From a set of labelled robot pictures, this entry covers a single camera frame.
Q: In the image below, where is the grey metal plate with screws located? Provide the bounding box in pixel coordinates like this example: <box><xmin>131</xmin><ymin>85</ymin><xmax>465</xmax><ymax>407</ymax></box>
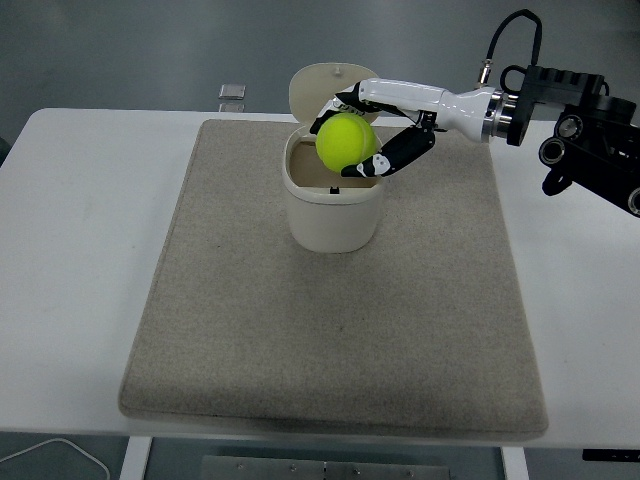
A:
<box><xmin>200</xmin><ymin>454</ymin><xmax>452</xmax><ymax>480</ymax></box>

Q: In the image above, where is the white cable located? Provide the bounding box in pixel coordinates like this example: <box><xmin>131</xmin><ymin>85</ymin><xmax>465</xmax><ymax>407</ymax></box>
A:
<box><xmin>0</xmin><ymin>437</ymin><xmax>111</xmax><ymax>480</ymax></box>

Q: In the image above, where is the cream plastic bin with lid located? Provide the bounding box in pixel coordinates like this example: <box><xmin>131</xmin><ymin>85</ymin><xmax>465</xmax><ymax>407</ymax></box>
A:
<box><xmin>283</xmin><ymin>60</ymin><xmax>388</xmax><ymax>255</ymax></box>

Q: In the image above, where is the yellow tennis ball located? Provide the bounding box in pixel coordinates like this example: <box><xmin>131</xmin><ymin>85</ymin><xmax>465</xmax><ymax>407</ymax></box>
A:
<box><xmin>314</xmin><ymin>112</ymin><xmax>378</xmax><ymax>172</ymax></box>

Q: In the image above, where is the white table leg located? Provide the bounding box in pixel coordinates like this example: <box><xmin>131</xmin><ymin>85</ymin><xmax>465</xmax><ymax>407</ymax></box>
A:
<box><xmin>120</xmin><ymin>435</ymin><xmax>153</xmax><ymax>480</ymax></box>
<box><xmin>499</xmin><ymin>443</ymin><xmax>529</xmax><ymax>480</ymax></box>

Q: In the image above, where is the black table control panel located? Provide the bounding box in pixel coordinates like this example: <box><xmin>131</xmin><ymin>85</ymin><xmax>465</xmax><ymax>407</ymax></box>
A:
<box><xmin>581</xmin><ymin>448</ymin><xmax>640</xmax><ymax>462</ymax></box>

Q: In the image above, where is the beige fabric mat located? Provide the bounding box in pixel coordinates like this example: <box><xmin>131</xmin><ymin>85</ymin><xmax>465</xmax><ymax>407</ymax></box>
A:
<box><xmin>117</xmin><ymin>118</ymin><xmax>550</xmax><ymax>442</ymax></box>

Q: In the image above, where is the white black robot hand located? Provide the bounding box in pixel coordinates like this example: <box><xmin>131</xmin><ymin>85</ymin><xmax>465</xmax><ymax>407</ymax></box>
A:
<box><xmin>309</xmin><ymin>77</ymin><xmax>496</xmax><ymax>180</ymax></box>

